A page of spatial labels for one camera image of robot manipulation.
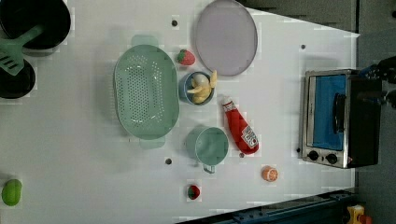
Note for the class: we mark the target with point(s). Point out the blue metal frame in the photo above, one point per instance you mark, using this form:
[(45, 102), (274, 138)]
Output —
[(326, 208)]

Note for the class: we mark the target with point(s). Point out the lilac oval plate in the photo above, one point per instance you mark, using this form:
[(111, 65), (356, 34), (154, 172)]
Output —
[(226, 38)]

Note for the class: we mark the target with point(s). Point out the red ketchup bottle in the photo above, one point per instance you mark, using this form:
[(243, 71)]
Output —
[(243, 135)]

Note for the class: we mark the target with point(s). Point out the small black pot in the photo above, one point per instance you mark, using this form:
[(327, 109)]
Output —
[(13, 87)]

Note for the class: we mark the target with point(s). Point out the large black pot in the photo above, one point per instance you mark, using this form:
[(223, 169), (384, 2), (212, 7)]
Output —
[(19, 16)]

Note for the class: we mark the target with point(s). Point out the peeled toy banana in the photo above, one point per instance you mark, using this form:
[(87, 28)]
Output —
[(202, 86)]

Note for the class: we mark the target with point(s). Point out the green toy lime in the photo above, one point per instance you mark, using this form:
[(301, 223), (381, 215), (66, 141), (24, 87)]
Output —
[(11, 192)]

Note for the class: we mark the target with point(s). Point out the green perforated colander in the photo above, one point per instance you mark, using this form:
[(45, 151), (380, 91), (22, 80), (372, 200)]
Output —
[(146, 91)]

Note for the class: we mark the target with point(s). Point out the toy strawberry near plate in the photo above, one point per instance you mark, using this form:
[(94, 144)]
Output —
[(185, 57)]

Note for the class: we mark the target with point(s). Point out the toy orange half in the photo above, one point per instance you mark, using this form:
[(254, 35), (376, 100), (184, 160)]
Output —
[(269, 174)]

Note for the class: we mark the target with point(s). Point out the toy strawberry near table edge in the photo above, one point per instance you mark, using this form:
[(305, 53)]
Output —
[(193, 192)]

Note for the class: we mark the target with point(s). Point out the yellow and red toy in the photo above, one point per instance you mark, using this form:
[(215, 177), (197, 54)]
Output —
[(357, 215)]

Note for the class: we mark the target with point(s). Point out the blue bowl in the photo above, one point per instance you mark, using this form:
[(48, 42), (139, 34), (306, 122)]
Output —
[(185, 84)]

